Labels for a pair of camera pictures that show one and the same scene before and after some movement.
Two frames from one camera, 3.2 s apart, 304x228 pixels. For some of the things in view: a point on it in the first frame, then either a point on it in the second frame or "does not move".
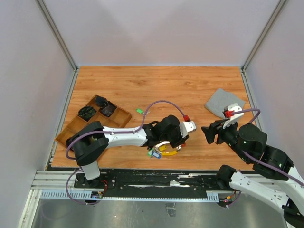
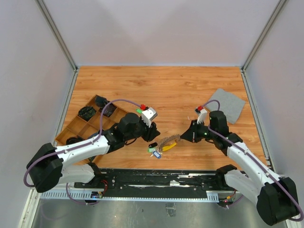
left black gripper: x=180 y=141 → x=151 y=132
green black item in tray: x=86 y=113 does not move
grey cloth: x=221 y=99 does not move
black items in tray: x=106 y=107 does not move
